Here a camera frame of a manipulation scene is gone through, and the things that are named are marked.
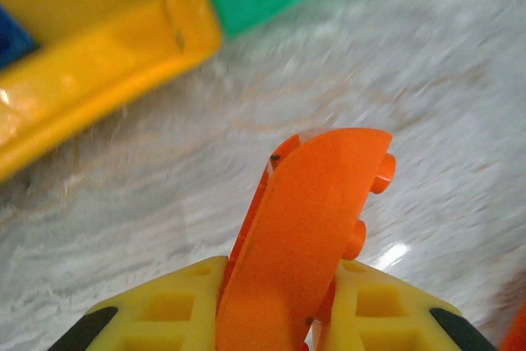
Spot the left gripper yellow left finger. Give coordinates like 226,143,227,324
47,255,229,351

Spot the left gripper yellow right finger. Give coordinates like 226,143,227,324
310,259,499,351

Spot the orange lego brick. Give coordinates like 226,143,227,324
497,295,526,351
215,127,399,351

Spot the yellow plastic container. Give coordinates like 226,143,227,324
0,0,225,183

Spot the blue lego brick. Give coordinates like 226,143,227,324
0,4,41,72

